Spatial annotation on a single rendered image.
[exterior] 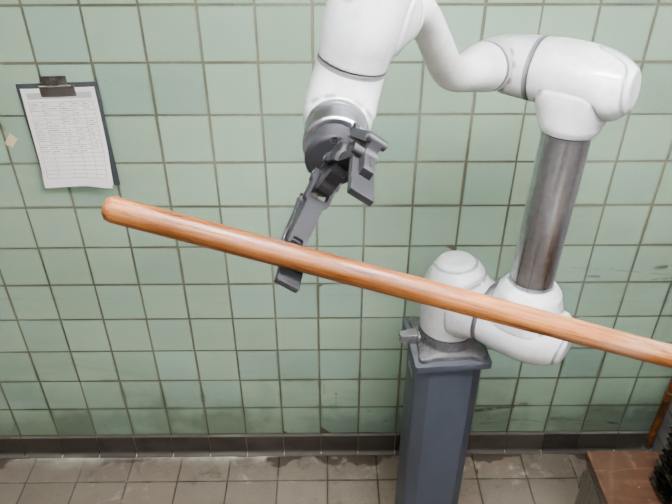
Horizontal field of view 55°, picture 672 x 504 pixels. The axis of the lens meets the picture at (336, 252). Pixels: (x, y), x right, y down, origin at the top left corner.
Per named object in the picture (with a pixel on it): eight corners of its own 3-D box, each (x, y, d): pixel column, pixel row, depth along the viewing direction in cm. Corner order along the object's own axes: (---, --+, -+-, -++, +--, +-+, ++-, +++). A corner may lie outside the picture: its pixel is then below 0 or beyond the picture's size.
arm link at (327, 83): (291, 151, 94) (312, 67, 86) (301, 107, 106) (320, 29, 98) (363, 169, 95) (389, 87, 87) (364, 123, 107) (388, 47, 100)
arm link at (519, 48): (466, 28, 129) (529, 40, 122) (506, 20, 142) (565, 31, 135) (456, 93, 136) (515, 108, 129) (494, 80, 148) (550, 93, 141)
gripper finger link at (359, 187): (371, 173, 72) (374, 168, 72) (370, 207, 67) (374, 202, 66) (349, 159, 71) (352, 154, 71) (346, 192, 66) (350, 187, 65)
